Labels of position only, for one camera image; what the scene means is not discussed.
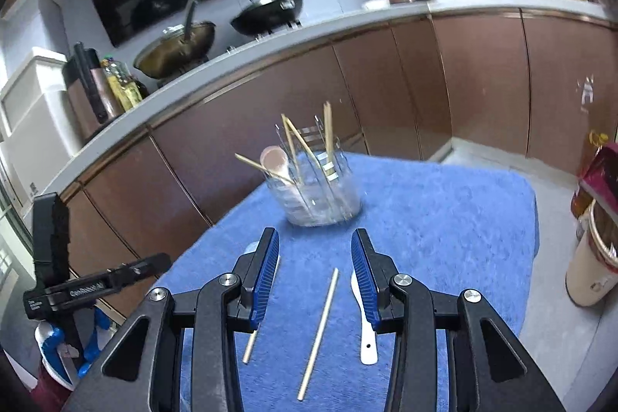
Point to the yellow oil jug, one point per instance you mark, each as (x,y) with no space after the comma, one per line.
(595,140)

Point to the cooking oil bottle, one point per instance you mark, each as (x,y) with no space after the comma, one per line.
(120,84)

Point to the golden wok with glass lid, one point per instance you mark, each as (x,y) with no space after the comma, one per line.
(178,50)

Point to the white ceramic spoon with hole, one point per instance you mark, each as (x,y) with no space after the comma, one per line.
(368,347)

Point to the maroon dustpan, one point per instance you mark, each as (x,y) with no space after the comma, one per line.
(603,175)

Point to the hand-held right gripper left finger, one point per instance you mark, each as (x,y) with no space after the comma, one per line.
(268,277)

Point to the blue fluffy towel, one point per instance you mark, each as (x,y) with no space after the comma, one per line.
(434,223)

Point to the beige trash bin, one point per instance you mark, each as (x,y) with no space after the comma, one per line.
(591,267)

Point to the gas stove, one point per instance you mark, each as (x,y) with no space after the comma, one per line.
(227,47)

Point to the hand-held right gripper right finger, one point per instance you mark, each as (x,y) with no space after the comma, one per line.
(362,281)

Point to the brown electric kettle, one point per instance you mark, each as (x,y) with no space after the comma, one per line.
(91,98)

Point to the white bowl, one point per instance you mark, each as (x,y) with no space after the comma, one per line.
(375,3)

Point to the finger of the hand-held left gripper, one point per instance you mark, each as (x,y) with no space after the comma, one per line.
(145,265)

